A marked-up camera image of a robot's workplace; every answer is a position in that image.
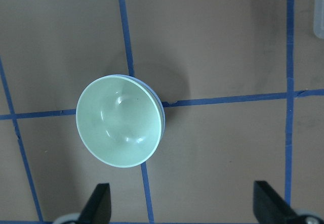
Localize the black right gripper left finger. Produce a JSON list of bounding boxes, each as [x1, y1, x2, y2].
[[78, 183, 111, 221]]

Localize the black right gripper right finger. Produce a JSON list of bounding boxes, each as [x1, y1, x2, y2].
[[253, 181, 306, 223]]

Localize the green bowl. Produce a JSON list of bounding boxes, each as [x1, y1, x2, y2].
[[75, 74, 166, 168]]

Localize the blue bowl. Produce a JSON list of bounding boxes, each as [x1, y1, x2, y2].
[[111, 74, 167, 159]]

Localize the clear plastic container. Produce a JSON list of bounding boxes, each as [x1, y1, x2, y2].
[[313, 0, 323, 39]]

